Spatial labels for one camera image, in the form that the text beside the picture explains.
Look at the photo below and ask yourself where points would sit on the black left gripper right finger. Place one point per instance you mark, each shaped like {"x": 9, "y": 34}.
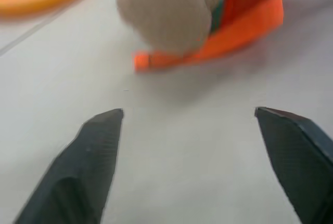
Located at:
{"x": 299, "y": 161}

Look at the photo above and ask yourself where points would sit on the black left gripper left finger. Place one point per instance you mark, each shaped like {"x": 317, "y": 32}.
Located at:
{"x": 78, "y": 172}

